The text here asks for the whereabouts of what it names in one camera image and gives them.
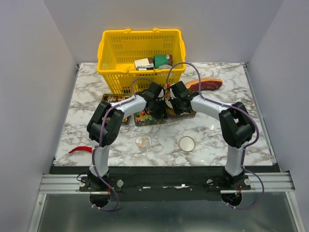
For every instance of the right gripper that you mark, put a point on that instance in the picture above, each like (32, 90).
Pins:
(177, 111)

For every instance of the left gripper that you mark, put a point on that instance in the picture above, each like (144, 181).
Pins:
(161, 113)

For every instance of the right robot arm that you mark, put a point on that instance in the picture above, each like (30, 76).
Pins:
(237, 126)

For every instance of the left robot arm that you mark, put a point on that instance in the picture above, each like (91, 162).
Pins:
(105, 123)

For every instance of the tin of gummy candies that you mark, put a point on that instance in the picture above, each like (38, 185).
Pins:
(171, 115)

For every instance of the tin of star candies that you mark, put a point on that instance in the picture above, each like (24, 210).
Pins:
(144, 118)

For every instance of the fake meat slice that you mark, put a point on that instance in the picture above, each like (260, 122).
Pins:
(206, 84)

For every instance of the clear glass jar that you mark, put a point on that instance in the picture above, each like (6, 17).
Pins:
(143, 143)

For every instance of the round jar lid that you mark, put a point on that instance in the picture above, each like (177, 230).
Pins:
(187, 144)

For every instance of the black flat box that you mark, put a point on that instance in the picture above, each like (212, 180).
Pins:
(145, 69)

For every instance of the grey pouch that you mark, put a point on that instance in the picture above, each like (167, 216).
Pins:
(165, 67)

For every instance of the white brown box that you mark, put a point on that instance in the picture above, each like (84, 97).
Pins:
(144, 63)

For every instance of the tin of lollipops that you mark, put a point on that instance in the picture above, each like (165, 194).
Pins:
(113, 98)

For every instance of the green brown package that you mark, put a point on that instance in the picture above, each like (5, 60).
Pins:
(161, 60)

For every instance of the yellow plastic shopping basket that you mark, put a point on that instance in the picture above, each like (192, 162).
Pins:
(119, 49)

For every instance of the red chili pepper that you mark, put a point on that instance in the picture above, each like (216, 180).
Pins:
(81, 148)

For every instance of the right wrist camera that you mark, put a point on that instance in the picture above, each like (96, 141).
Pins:
(171, 94)

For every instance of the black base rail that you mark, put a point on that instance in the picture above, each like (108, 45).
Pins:
(164, 184)

